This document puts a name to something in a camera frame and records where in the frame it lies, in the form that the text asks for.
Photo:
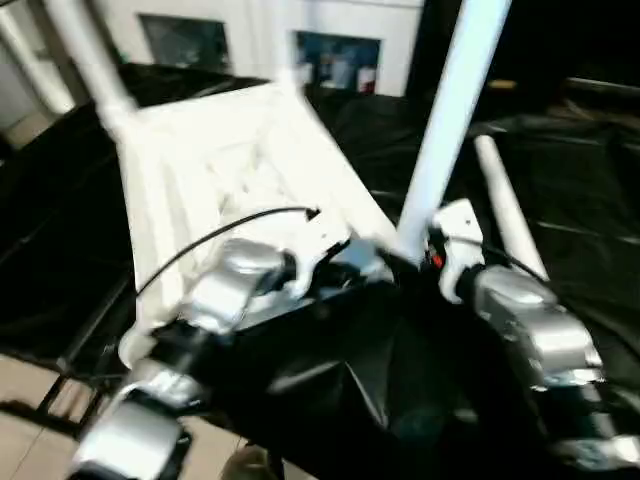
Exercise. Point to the white plastic table leg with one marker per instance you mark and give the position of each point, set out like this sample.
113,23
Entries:
95,65
505,200
285,45
450,110

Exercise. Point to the white plastic table top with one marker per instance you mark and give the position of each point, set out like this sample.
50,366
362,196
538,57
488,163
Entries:
230,170

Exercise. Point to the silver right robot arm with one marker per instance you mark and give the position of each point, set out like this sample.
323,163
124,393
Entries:
540,330

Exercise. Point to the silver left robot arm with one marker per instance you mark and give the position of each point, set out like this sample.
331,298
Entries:
210,300

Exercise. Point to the black work mat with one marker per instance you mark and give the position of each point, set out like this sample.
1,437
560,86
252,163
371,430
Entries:
420,400

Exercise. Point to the grey left robot leg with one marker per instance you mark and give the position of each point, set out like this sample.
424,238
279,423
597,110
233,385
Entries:
250,464

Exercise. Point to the black low cabinet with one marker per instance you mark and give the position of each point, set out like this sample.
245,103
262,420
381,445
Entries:
570,40

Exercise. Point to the white display cabinet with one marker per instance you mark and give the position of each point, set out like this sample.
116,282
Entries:
230,20

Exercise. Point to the black metal stand legs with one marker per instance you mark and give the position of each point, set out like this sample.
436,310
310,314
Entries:
60,370

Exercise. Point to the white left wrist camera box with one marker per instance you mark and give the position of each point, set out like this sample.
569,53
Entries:
322,240

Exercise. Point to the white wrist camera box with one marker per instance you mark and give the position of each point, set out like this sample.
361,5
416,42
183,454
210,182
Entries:
322,240
458,225

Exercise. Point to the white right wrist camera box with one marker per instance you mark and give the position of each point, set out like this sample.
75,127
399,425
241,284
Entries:
458,225

